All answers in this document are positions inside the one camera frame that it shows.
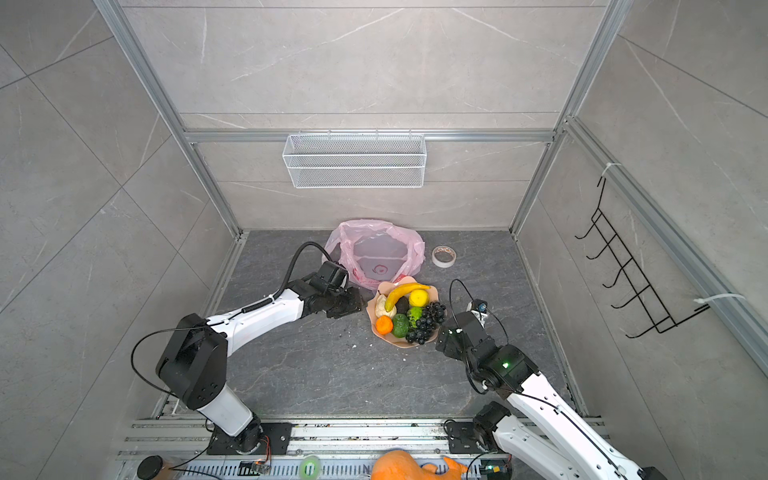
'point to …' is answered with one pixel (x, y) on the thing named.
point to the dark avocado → (403, 305)
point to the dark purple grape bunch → (432, 315)
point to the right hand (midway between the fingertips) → (454, 333)
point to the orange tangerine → (384, 324)
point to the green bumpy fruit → (414, 314)
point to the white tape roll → (443, 249)
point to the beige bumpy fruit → (380, 307)
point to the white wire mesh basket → (356, 161)
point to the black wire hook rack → (653, 305)
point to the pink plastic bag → (374, 251)
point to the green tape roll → (313, 460)
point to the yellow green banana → (403, 289)
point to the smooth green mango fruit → (400, 326)
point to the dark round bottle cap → (149, 467)
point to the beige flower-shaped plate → (373, 319)
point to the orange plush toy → (397, 465)
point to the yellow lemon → (419, 297)
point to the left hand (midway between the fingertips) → (364, 299)
